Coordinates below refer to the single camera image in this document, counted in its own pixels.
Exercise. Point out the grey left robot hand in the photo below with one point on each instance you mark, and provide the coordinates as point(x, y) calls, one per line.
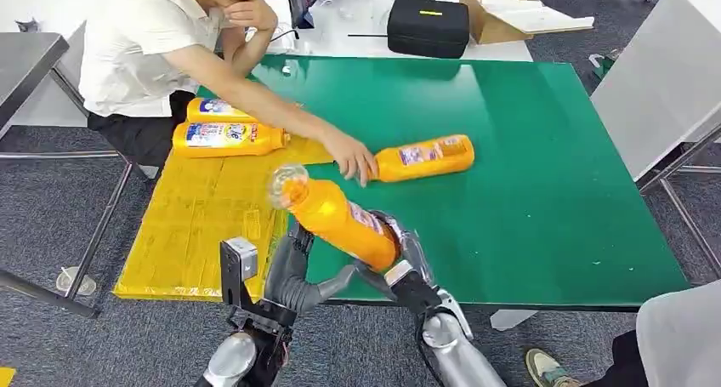
point(287, 286)

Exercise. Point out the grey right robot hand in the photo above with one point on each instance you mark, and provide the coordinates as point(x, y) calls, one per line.
point(414, 246)

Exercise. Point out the person's left hand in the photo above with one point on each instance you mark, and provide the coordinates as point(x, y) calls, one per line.
point(250, 10)

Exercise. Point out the person's right hand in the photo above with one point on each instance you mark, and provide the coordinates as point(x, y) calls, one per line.
point(352, 156)

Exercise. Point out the orange drink bottle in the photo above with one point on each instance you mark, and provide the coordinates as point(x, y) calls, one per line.
point(332, 218)
point(217, 109)
point(225, 139)
point(428, 159)

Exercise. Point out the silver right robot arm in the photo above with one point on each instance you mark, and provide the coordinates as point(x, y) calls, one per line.
point(456, 350)

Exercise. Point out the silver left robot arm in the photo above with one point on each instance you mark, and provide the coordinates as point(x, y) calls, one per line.
point(231, 362)

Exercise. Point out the dark tablet on stand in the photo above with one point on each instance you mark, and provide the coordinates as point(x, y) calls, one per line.
point(301, 1)

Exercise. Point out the yellow sheet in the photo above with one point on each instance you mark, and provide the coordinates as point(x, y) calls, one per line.
point(191, 232)

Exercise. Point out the person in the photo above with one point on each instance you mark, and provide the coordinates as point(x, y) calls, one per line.
point(135, 46)
point(681, 339)

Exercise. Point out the white table foot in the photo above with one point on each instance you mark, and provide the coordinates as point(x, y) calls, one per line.
point(512, 319)

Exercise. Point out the green table mat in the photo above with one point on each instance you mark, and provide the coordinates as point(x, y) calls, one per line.
point(535, 204)

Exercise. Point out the black case with yellow mark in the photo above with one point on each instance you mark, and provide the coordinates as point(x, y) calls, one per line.
point(428, 28)

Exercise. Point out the brown cardboard box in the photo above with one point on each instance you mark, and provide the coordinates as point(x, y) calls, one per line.
point(489, 29)

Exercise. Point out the clear plastic cup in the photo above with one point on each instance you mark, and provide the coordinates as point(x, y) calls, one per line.
point(76, 283)

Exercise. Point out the white sheet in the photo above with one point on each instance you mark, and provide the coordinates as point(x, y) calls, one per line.
point(538, 19)

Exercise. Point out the green floor object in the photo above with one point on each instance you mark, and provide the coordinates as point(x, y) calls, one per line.
point(605, 66)

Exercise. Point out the white table with metal legs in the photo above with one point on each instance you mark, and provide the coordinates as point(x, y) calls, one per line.
point(659, 80)

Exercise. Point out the yellow floor object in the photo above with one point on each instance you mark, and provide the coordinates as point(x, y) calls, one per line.
point(5, 377)

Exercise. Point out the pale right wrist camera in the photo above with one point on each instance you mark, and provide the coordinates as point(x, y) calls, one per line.
point(400, 273)

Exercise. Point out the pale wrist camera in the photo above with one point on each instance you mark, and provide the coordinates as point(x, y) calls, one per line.
point(243, 257)
point(400, 273)

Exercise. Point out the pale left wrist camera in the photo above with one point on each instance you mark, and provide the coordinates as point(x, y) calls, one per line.
point(243, 257)

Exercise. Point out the grey table with metal frame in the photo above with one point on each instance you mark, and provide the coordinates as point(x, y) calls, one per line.
point(25, 63)

